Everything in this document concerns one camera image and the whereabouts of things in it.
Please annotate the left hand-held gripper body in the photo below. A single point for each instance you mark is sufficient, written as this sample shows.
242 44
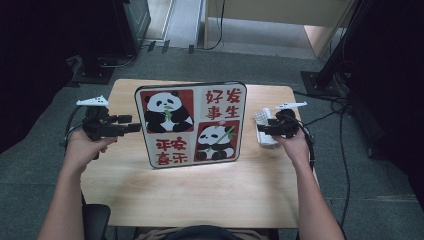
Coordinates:
100 126

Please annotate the black metal pole stand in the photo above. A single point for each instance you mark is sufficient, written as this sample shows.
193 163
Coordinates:
336 50

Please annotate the person's right hand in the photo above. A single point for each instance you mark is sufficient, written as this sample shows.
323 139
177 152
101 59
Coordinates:
296 146

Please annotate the black stand base plate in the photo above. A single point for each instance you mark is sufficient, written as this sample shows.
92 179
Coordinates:
93 75

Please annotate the black chair armrest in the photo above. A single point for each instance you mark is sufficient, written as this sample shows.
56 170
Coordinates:
97 221

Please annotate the black computer tower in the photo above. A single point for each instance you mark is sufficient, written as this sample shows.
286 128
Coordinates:
131 26

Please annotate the dark curtain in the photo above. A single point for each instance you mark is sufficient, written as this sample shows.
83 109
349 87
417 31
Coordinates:
393 83
30 66

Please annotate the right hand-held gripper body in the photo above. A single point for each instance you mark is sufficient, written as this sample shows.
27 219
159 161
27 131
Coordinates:
288 125

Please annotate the person's left hand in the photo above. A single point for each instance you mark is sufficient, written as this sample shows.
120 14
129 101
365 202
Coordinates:
83 150

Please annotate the person's dark top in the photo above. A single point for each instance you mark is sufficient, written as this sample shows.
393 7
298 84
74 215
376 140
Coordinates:
203 232

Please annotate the square panda picture board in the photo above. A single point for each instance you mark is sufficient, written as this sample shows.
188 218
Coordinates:
190 126

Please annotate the white waffle cloth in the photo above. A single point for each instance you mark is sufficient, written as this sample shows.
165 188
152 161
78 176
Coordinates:
265 139

